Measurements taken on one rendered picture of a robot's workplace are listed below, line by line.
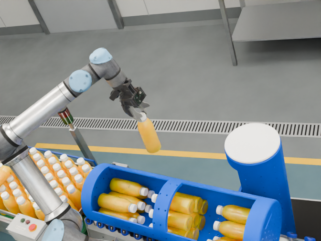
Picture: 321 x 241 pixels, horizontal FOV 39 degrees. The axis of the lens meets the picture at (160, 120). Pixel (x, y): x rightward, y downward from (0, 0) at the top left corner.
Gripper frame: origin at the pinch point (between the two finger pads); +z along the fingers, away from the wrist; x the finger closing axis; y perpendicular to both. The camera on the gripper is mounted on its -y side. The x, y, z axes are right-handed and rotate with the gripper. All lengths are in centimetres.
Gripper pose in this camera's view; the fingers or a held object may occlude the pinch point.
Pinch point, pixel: (141, 115)
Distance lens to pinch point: 192.6
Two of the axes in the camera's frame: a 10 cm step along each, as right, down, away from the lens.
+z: 4.9, 6.7, 5.6
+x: 4.7, -7.4, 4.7
